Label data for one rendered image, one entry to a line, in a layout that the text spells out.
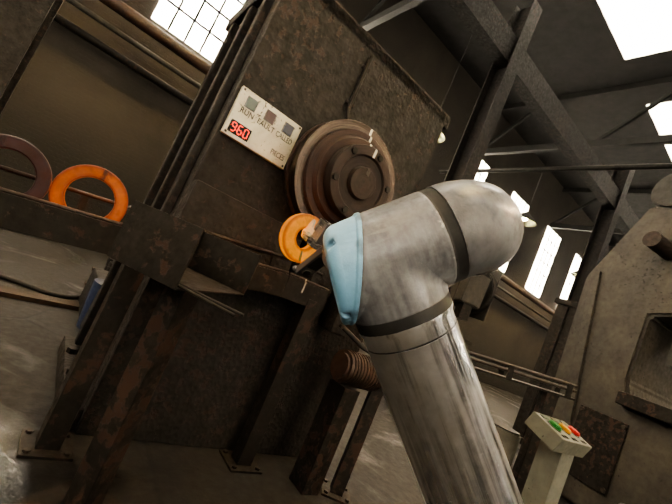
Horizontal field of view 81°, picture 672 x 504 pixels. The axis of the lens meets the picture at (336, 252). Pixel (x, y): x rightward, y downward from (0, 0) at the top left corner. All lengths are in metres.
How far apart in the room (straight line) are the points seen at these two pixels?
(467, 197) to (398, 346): 0.17
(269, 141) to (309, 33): 0.45
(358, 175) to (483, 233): 1.03
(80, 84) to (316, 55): 6.05
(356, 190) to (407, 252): 1.03
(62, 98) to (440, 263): 7.18
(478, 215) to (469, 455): 0.26
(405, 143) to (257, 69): 0.76
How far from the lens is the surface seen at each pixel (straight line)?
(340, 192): 1.41
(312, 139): 1.44
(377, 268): 0.40
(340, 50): 1.76
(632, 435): 3.51
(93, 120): 7.40
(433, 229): 0.42
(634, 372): 3.63
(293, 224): 1.17
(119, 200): 1.25
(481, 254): 0.44
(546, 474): 1.53
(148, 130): 7.47
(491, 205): 0.45
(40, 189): 1.25
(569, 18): 10.20
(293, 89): 1.61
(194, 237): 0.86
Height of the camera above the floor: 0.70
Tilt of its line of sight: 6 degrees up
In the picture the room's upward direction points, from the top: 23 degrees clockwise
